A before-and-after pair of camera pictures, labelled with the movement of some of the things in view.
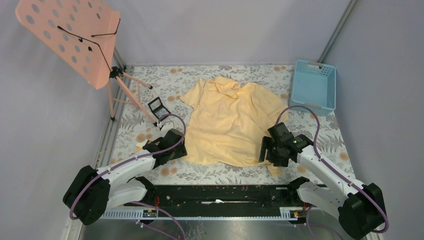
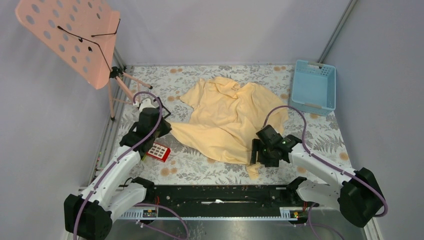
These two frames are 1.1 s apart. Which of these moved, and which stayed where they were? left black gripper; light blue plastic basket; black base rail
Moved: left black gripper
Stayed: black base rail; light blue plastic basket
